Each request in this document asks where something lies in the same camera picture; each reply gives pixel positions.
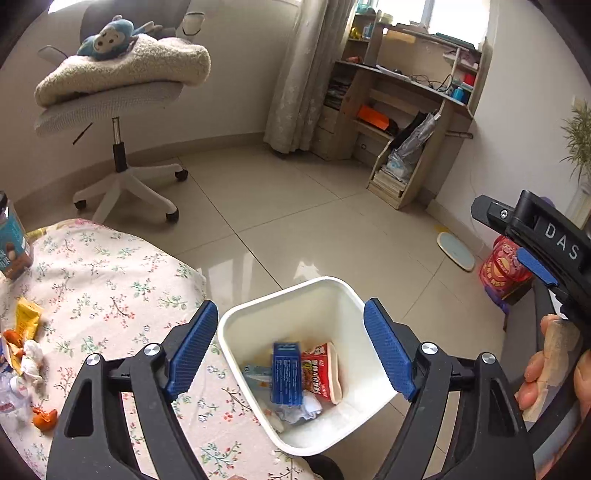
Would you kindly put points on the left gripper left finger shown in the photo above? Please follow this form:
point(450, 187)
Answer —
point(91, 440)

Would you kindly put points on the potted green plant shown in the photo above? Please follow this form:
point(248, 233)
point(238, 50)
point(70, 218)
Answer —
point(576, 131)

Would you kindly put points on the clear plastic bottle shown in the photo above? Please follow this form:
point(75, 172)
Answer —
point(15, 399)

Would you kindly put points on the wooden desk shelf unit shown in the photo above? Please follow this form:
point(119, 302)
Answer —
point(405, 73)

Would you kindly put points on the blue monkey plush toy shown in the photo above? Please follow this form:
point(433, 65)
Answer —
point(114, 39)

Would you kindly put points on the beige curtain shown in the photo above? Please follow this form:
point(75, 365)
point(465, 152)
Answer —
point(318, 39)

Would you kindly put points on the orange peel on wrapper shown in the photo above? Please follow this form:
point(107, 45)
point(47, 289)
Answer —
point(14, 347)

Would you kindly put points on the orange box on desk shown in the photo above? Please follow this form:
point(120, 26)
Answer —
point(378, 120)

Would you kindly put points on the grey office chair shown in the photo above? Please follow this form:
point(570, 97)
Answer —
point(177, 20)

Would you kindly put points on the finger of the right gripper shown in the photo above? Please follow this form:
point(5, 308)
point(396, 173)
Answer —
point(536, 268)
point(494, 214)

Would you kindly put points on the small crumpled white tissue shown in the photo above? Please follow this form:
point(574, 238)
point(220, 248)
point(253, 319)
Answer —
point(31, 362)

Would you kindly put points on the yellow snack wrapper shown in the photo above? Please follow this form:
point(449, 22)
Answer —
point(27, 318)

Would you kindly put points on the blue label nut jar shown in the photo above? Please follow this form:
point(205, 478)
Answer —
point(16, 254)

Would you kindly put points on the right hand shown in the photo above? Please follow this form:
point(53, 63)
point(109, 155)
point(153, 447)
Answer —
point(528, 393)

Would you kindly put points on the red snack bag on floor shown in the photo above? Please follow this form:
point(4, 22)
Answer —
point(502, 274)

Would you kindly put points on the white tissue wad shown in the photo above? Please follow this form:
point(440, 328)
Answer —
point(280, 416)

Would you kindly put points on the beige milk carton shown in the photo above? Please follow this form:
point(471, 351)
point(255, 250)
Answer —
point(258, 377)

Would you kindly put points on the round bathroom scale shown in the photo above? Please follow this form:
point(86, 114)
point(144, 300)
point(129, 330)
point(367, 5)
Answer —
point(457, 251)

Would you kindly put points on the red snack bag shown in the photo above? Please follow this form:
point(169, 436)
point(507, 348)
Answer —
point(502, 274)
point(321, 372)

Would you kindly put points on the small orange peel piece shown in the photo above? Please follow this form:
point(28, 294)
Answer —
point(44, 421)

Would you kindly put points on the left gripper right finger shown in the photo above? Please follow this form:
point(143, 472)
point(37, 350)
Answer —
point(489, 440)

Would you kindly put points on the silver plastic bag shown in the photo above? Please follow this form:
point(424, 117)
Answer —
point(403, 160)

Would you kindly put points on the blue paper box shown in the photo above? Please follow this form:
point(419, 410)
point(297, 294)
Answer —
point(286, 374)

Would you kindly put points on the cream fluffy blanket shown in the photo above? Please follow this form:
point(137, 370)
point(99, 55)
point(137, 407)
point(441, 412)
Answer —
point(149, 60)

